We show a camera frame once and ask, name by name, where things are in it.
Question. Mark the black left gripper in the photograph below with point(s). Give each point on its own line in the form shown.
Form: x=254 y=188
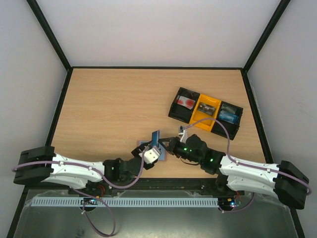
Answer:
x=137 y=149

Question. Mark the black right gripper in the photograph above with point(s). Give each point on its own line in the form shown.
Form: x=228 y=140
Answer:
x=174 y=146

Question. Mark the blue VIP credit card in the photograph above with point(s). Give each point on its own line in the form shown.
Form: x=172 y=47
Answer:
x=155 y=139

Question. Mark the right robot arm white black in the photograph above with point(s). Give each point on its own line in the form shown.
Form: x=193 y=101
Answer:
x=292 y=195

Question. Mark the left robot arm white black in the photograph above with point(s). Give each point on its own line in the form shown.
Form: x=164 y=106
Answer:
x=44 y=165

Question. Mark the red white card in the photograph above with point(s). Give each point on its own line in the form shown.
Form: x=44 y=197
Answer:
x=186 y=102

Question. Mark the dark card in yellow bin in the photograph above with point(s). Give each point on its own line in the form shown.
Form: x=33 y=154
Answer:
x=207 y=109

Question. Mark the black bin left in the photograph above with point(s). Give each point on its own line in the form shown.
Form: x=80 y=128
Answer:
x=179 y=112

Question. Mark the black bin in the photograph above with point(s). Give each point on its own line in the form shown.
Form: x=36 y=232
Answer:
x=179 y=112
x=232 y=129

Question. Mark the yellow bin middle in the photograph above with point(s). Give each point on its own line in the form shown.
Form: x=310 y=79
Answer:
x=204 y=121

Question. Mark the black bin right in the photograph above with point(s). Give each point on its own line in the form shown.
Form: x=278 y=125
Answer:
x=232 y=129

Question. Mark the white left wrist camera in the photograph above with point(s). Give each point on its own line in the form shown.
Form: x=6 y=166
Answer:
x=150 y=156

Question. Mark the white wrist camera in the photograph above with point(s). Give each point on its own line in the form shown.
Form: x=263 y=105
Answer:
x=150 y=156
x=183 y=134

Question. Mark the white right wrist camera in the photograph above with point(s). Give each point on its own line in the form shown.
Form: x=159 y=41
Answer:
x=183 y=134

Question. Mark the black aluminium front rail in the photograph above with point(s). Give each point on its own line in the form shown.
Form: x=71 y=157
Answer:
x=158 y=184

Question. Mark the light blue slotted cable duct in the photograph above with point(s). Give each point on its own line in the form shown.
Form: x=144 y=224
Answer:
x=125 y=202

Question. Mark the black frame post left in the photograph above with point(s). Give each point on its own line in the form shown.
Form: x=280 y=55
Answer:
x=35 y=8

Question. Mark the black frame post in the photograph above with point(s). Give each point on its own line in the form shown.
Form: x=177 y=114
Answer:
x=35 y=8
x=279 y=11

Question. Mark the black frame post right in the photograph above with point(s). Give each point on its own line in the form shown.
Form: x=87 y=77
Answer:
x=279 y=11

